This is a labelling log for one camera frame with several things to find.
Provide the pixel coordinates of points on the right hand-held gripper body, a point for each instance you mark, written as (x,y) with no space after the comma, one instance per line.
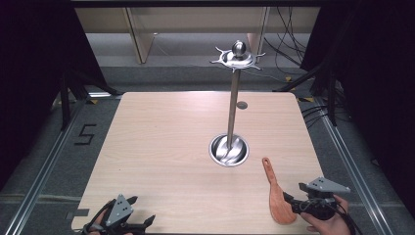
(321,202)

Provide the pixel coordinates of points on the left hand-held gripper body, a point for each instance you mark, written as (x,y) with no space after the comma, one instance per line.
(119,209)

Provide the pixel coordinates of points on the wooden rice paddle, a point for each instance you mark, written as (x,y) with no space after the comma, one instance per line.
(280,205)

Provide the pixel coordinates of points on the person's right hand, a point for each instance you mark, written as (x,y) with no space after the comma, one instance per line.
(326,225)

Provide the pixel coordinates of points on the person's left hand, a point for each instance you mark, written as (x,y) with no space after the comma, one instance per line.
(98,222)

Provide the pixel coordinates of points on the black tape strip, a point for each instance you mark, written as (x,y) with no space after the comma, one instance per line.
(78,213)

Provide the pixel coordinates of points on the black tape figure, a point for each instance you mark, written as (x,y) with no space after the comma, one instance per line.
(85,134)

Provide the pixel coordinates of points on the yellow black floor tape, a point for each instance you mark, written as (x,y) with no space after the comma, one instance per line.
(288,79)
(93,102)
(306,99)

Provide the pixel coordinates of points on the black metal stand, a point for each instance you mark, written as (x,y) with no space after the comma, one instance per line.
(331,98)
(65,104)

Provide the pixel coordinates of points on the stainless steel utensil rack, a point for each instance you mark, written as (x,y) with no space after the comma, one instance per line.
(233,107)

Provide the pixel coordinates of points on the black curtain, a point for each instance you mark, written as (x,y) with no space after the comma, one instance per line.
(36,81)
(375,81)

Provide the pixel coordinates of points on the beige cabinet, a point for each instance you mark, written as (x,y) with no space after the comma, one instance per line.
(195,19)

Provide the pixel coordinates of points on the aluminium floor rail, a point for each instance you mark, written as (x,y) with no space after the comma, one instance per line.
(354,173)
(42,173)

